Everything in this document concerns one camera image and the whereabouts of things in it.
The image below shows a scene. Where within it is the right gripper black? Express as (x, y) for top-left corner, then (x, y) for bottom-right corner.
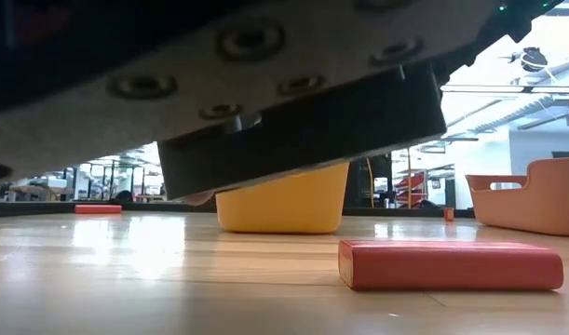
(0, 0), (499, 202)

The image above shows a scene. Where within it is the black equipment tower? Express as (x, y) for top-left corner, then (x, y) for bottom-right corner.
(360, 153), (393, 209)

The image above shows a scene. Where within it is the black aluminium table frame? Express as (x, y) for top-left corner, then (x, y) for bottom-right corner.
(0, 199), (476, 219)

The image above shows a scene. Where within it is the thin metal pole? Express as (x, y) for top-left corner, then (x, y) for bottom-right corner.
(404, 147), (413, 211)

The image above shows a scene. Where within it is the black room divider panel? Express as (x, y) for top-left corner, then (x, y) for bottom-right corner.
(344, 160), (362, 209)

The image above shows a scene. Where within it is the orange plastic bin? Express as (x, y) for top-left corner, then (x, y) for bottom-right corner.
(465, 156), (569, 237)

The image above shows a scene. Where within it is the yellow extension cable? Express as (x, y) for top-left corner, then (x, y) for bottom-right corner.
(363, 157), (375, 209)

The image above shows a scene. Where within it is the red shelf rack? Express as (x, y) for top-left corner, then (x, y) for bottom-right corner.
(394, 170), (427, 209)

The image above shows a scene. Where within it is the black metal frame station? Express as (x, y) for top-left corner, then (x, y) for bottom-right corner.
(62, 160), (148, 204)

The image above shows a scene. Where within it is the yellow plastic bin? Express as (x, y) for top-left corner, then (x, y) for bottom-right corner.
(214, 160), (351, 235)

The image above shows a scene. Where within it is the black ceiling cable reel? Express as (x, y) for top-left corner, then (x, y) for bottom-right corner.
(510, 45), (551, 74)

